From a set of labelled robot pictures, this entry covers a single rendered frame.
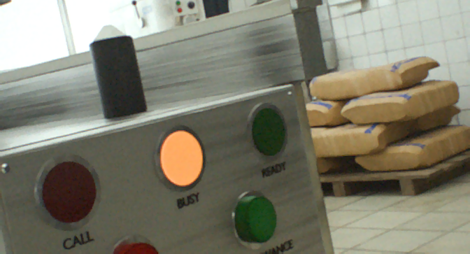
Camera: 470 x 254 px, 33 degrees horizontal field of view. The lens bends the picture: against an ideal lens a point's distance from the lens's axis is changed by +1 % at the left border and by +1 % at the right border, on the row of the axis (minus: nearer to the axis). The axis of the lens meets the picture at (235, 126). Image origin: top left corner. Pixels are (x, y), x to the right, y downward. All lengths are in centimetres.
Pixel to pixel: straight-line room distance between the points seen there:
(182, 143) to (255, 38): 15
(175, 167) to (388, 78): 405
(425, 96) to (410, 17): 101
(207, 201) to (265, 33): 15
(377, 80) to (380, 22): 99
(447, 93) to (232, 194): 416
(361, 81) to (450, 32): 82
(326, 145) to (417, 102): 57
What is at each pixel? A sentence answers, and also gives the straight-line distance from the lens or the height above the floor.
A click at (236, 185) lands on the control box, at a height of 78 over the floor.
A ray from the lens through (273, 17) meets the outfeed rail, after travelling 57.
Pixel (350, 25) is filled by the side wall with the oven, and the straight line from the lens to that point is 559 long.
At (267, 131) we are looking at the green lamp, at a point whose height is 81.
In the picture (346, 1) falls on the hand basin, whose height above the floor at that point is 113.
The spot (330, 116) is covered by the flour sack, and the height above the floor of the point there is 46.
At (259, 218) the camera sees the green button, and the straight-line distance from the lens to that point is 50.
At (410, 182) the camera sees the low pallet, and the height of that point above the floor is 7.
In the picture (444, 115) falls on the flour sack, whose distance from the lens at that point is 485.
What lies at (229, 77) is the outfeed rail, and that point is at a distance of 61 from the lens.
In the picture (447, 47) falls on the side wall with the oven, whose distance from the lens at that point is 517.
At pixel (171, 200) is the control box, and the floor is 79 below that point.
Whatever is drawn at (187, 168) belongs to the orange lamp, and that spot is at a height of 81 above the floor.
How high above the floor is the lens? 86
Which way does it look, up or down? 4 degrees down
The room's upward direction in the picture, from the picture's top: 11 degrees counter-clockwise
